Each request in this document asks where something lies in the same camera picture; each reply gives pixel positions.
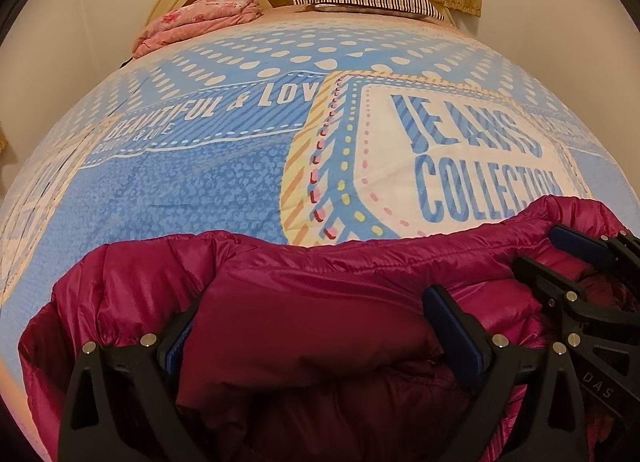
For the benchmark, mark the folded pink floral quilt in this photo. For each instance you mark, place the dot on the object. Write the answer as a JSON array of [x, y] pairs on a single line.
[[200, 17]]

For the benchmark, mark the bed with pink-blue bedspread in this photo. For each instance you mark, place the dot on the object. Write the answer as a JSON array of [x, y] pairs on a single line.
[[200, 167]]

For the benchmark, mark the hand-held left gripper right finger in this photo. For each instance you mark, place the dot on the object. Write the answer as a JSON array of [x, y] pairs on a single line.
[[452, 332]]

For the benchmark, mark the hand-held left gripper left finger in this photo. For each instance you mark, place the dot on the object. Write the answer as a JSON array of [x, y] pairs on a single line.
[[120, 392]]

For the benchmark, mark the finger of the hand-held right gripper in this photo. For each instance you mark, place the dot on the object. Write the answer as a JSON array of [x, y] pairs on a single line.
[[580, 241], [542, 277]]

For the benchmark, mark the magenta quilted down jacket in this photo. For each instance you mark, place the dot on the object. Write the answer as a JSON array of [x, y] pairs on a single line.
[[300, 302]]

